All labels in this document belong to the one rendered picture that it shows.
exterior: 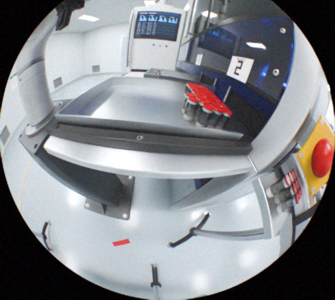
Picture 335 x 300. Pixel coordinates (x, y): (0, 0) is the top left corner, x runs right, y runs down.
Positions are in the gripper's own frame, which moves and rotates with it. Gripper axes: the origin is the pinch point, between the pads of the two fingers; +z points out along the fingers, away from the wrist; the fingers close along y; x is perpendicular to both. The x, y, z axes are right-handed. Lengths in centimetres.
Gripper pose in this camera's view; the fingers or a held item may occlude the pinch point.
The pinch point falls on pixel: (63, 20)
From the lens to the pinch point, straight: 28.8
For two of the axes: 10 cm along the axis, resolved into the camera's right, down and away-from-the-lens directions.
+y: -0.2, -6.7, 7.4
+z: -1.5, 7.3, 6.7
